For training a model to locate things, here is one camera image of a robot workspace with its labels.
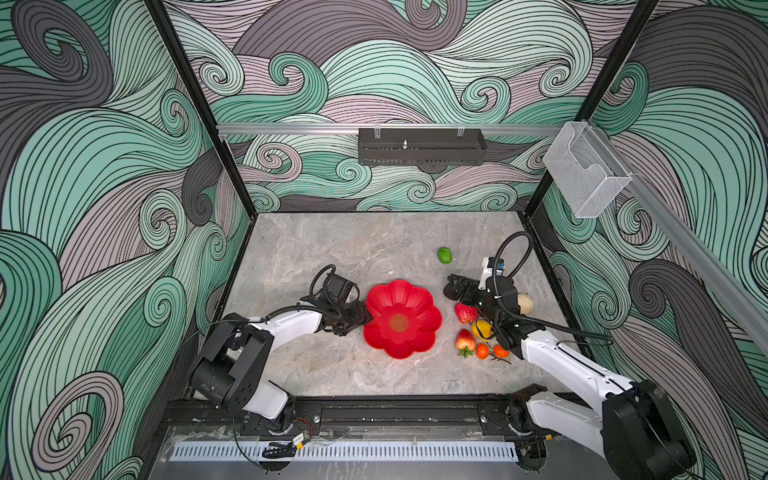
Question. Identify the dark purple mangosteen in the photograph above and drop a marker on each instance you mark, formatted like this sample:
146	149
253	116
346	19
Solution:
453	291

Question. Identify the aluminium rail right wall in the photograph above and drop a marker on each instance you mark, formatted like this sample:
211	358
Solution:
680	201

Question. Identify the red yellow apple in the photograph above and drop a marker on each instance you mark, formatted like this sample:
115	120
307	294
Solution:
465	343

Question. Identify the orange cherry tomato right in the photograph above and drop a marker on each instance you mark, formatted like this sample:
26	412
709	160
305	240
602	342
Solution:
500	352

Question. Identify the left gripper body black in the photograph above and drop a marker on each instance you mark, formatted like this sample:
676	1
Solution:
349	317

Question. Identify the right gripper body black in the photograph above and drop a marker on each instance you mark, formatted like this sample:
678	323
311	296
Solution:
479	299

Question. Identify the clear plastic wall bin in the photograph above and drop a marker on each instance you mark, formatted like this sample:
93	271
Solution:
587	169

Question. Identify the pale yellow pear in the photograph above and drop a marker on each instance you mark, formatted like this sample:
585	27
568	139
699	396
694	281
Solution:
525	303

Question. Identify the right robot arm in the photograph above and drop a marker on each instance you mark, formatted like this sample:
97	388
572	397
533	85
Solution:
632	425

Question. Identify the white slotted cable duct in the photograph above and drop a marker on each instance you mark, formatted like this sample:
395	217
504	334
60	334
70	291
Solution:
356	450

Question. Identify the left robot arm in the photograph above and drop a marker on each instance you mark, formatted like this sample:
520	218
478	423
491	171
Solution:
229	367

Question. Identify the red flower-shaped fruit bowl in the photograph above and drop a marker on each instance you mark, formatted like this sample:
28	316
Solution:
405	319

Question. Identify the yellow lemon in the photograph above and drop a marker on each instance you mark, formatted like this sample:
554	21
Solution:
483	330

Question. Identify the aluminium rail wall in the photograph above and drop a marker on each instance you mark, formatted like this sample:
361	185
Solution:
680	201
305	128

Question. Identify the green lime fruit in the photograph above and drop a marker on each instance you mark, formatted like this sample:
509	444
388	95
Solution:
444	255

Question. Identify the aluminium rail back wall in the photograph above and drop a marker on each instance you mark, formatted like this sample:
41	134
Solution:
305	128

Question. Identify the black perforated wall tray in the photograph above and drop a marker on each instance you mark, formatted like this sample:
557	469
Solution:
427	149

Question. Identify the orange cherry tomato left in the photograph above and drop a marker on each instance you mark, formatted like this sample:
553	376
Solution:
482	351

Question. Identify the orange cherry tomato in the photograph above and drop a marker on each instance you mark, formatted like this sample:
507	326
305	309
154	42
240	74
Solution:
482	351
500	352

